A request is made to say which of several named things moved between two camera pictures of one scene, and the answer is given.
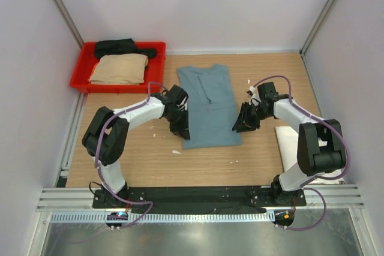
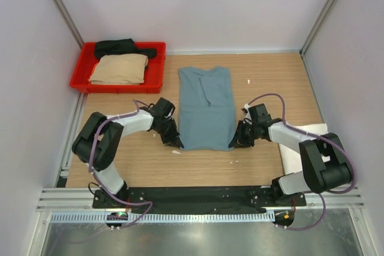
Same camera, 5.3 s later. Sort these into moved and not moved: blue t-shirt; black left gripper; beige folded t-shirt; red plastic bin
Moved: black left gripper
Not moved: beige folded t-shirt; red plastic bin; blue t-shirt
